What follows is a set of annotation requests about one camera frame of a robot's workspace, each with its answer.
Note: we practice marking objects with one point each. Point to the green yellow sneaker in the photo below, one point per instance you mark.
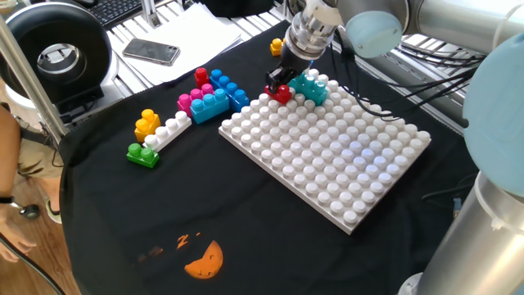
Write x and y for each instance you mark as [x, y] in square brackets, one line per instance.
[54, 211]

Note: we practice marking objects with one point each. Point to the short aluminium post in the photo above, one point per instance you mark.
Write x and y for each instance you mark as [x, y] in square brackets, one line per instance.
[150, 12]

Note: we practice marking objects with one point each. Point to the black bulky object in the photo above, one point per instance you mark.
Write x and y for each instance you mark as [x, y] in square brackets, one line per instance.
[233, 6]

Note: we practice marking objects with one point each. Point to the black keyboard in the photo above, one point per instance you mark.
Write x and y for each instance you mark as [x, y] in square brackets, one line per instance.
[114, 10]

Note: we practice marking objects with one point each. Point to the magenta three-stud block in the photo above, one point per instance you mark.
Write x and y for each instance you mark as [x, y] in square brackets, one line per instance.
[185, 104]

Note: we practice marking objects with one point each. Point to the yellow two-stud block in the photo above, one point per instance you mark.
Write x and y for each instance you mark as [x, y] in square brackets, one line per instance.
[144, 129]

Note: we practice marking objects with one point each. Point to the dark blue four-stud block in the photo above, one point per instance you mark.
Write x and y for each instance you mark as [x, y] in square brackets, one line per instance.
[234, 92]

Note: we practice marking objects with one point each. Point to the red two-stud block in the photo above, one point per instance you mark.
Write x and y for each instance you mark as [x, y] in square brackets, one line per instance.
[282, 97]

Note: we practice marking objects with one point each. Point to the aluminium frame post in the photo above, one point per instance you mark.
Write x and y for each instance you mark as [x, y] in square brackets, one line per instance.
[33, 82]

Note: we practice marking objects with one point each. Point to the black caster wheel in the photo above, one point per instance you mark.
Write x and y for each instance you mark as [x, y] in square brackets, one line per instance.
[29, 211]

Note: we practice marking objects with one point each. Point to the black smartphone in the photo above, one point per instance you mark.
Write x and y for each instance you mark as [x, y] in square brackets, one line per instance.
[151, 51]

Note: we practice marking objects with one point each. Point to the green two-stud block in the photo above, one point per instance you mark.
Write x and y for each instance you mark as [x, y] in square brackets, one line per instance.
[142, 157]

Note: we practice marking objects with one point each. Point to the yellow four-stud block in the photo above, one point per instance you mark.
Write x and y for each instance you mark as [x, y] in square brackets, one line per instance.
[276, 48]

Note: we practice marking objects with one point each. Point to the black cloth with orange print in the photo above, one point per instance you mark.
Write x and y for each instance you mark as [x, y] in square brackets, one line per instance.
[204, 205]

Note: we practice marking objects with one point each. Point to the bare person forearm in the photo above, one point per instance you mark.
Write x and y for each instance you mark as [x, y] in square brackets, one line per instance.
[9, 155]

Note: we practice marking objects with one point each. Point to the light blue three-stud block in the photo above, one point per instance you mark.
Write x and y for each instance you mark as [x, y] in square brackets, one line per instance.
[208, 112]

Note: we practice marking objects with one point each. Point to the teal four-stud block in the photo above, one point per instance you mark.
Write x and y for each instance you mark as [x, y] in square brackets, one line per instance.
[313, 96]

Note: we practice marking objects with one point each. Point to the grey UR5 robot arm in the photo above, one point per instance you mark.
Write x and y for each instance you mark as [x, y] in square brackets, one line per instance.
[491, 246]

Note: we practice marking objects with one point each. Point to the red single-stud block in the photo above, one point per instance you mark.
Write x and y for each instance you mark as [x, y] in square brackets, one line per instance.
[201, 79]

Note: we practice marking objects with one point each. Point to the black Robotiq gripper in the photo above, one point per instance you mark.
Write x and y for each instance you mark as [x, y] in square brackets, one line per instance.
[296, 59]

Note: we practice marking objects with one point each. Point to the white studded baseplate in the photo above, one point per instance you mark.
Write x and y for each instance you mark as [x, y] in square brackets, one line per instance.
[327, 164]

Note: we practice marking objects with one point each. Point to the white four-stud block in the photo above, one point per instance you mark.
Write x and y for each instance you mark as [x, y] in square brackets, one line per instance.
[167, 133]

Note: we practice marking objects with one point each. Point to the bare person leg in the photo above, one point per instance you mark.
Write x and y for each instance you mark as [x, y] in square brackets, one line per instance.
[52, 188]

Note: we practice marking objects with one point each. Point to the bare person hand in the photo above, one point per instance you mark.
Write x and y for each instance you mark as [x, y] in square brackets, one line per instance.
[12, 233]

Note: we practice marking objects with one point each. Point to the khaki shorts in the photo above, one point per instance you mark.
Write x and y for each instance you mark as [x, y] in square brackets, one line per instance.
[39, 155]

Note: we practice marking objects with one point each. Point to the white paper sheets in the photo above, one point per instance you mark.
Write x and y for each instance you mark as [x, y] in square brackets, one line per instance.
[196, 37]

